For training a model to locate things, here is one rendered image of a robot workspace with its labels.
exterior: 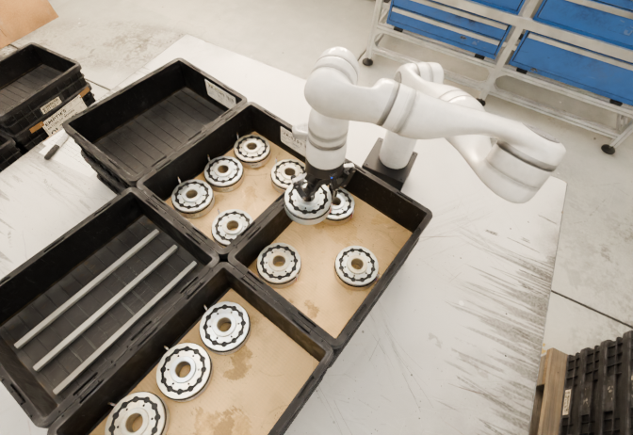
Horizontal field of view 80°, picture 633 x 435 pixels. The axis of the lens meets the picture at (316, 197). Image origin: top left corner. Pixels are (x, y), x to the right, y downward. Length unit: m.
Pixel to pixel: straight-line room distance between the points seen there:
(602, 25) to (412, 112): 2.08
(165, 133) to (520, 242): 1.11
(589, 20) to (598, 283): 1.34
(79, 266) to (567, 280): 2.04
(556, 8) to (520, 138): 1.97
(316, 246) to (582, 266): 1.66
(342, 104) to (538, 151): 0.28
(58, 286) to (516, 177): 0.94
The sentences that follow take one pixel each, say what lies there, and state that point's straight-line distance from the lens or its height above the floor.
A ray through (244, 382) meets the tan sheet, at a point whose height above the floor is 0.83.
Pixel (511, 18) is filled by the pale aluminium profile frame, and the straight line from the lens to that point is 2.54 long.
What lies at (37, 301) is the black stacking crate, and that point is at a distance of 1.05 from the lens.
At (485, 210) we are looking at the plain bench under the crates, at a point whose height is 0.70.
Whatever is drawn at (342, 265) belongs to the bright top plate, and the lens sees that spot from 0.90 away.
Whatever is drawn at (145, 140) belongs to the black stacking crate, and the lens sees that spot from 1.22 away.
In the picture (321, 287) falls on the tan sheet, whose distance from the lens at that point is 0.91.
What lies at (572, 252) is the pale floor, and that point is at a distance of 2.37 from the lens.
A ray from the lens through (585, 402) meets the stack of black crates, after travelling 1.72.
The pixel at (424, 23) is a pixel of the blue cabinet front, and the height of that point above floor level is 0.40.
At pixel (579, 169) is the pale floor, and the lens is 2.79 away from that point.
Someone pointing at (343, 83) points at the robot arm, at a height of 1.33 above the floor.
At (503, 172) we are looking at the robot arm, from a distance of 0.63.
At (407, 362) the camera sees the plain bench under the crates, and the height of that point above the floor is 0.70.
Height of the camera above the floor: 1.67
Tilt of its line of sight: 55 degrees down
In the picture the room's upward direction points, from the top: 6 degrees clockwise
